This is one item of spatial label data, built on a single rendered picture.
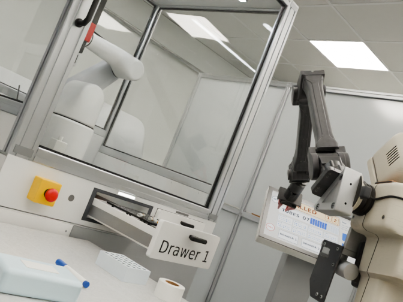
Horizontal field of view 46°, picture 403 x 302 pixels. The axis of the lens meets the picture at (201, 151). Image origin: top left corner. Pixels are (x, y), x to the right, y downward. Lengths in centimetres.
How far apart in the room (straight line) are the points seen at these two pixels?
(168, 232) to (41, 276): 57
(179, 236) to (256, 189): 207
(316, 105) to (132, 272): 73
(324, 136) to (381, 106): 182
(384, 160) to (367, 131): 182
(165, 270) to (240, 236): 154
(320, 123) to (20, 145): 86
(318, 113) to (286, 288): 107
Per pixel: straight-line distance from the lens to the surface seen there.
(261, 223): 220
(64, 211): 158
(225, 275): 348
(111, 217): 154
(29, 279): 89
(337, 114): 332
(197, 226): 200
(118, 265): 127
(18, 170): 146
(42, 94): 144
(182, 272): 206
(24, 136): 144
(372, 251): 132
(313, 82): 157
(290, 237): 222
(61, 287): 92
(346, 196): 122
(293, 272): 232
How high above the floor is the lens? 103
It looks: 5 degrees up
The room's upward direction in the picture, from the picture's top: 22 degrees clockwise
